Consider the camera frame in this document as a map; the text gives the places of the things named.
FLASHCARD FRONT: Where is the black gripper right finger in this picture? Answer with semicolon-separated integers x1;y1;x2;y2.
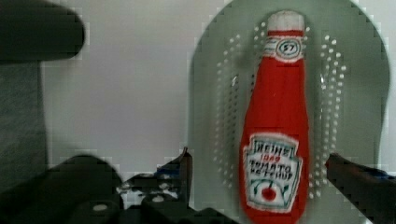
325;153;396;224

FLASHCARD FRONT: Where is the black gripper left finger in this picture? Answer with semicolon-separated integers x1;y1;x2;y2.
116;147;192;208

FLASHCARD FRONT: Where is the red plush ketchup bottle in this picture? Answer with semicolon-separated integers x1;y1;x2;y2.
239;10;309;224

